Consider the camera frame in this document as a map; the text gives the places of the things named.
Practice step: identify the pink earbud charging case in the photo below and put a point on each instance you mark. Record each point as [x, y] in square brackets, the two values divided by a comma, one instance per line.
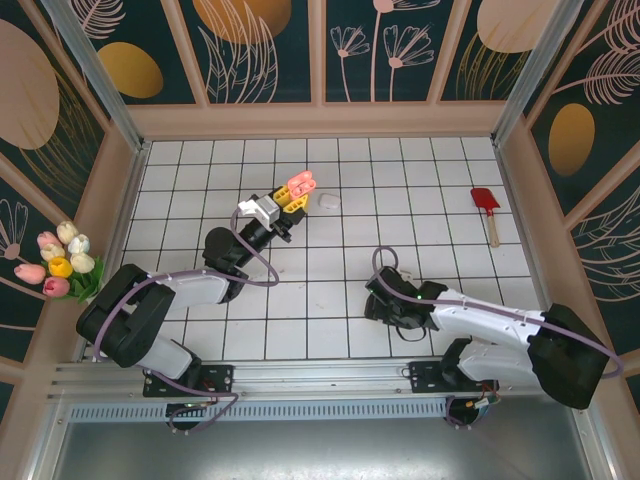
[302, 182]

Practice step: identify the white earbud charging case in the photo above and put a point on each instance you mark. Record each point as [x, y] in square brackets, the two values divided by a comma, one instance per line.
[329, 201]

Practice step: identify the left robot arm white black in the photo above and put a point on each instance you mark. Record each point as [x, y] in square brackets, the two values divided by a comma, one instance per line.
[125, 320]

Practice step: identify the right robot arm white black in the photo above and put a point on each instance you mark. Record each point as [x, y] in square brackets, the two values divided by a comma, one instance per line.
[480, 315]

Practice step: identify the artificial tulip bouquet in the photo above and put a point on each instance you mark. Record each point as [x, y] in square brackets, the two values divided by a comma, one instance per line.
[60, 267]

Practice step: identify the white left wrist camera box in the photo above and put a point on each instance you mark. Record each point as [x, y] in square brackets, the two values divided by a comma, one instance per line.
[255, 205]

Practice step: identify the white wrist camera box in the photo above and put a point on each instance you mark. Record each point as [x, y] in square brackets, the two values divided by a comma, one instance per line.
[255, 205]
[406, 275]

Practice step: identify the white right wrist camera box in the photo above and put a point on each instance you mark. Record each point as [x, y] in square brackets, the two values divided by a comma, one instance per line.
[406, 275]

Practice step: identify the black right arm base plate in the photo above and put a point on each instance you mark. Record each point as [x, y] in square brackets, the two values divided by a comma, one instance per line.
[425, 377]

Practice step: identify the aluminium frame rail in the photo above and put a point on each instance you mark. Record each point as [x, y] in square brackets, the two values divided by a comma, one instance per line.
[320, 375]

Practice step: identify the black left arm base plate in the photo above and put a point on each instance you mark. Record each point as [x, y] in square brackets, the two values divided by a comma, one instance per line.
[220, 377]

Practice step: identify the aluminium corner post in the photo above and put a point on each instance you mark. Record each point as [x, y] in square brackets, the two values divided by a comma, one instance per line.
[98, 75]
[533, 75]

